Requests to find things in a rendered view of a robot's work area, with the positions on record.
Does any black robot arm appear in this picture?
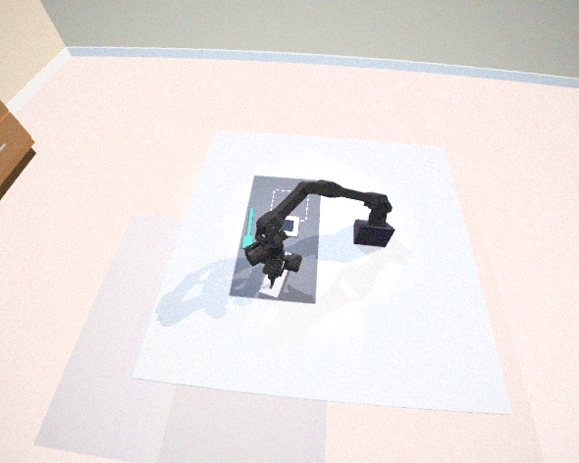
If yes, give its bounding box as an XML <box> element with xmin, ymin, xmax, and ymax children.
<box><xmin>243</xmin><ymin>180</ymin><xmax>393</xmax><ymax>278</ymax></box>

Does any cream square tile with dark centre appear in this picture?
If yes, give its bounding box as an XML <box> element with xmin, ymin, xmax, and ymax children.
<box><xmin>281</xmin><ymin>216</ymin><xmax>299</xmax><ymax>237</ymax></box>

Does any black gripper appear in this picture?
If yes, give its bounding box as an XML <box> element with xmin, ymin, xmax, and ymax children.
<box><xmin>260</xmin><ymin>245</ymin><xmax>302</xmax><ymax>272</ymax></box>

